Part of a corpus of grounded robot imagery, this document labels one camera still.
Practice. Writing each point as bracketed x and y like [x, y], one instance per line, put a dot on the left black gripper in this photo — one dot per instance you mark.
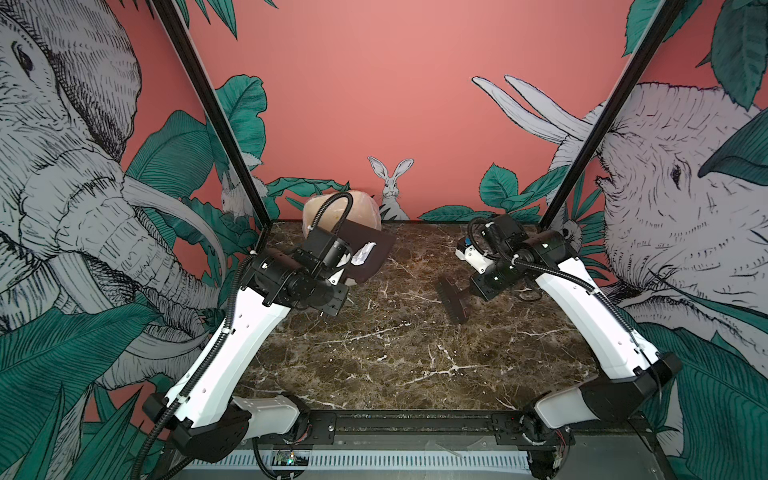
[334, 307]

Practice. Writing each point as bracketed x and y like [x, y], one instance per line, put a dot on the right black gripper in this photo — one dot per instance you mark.
[484, 291]

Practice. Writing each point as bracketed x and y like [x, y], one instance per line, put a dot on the dark brown dustpan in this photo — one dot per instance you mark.
[356, 236]

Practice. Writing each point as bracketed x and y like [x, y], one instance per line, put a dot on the dark brown hand brush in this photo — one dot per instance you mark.
[453, 299]

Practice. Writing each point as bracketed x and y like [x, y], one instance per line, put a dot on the cream trash bin with liner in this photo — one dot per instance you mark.
[365, 211]

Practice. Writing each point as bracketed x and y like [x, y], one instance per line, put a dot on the white paper scrap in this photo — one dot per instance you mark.
[361, 256]

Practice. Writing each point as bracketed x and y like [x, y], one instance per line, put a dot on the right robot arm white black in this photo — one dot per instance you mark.
[633, 370]

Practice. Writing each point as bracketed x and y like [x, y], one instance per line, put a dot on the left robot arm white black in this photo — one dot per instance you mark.
[205, 421]

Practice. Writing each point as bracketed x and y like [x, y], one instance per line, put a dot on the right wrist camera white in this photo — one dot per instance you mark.
[466, 252]

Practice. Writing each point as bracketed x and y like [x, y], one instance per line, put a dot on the left black frame post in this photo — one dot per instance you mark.
[170, 17]

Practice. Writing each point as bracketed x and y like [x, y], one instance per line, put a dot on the black frame post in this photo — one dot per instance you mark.
[170, 17]
[652, 37]

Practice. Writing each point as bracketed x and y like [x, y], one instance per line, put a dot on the white slotted cable duct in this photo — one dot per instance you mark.
[515, 462]

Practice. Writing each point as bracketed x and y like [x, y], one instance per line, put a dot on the right black frame post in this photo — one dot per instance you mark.
[652, 37]

